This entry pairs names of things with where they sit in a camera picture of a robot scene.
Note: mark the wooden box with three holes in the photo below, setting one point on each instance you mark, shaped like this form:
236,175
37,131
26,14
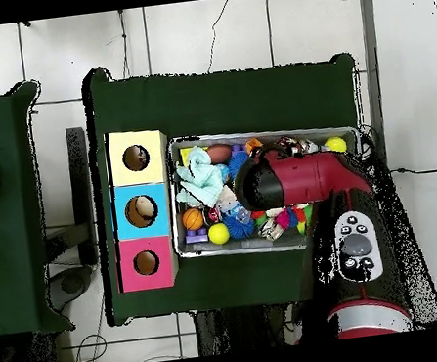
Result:
154,169

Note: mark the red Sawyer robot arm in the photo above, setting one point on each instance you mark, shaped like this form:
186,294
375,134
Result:
305,178

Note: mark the mint green cloth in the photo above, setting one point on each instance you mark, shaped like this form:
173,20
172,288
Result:
200,179

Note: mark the blue spiky rubber ball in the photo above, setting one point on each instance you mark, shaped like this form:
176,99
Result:
236,163

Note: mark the orange mini basketball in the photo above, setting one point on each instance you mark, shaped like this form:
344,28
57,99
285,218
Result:
193,218

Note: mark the orange plastic compartment tray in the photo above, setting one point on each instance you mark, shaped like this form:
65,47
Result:
253,144

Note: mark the yellow ball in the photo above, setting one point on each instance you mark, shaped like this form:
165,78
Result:
219,233
336,143

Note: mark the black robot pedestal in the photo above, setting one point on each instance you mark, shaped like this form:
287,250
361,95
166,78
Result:
236,328

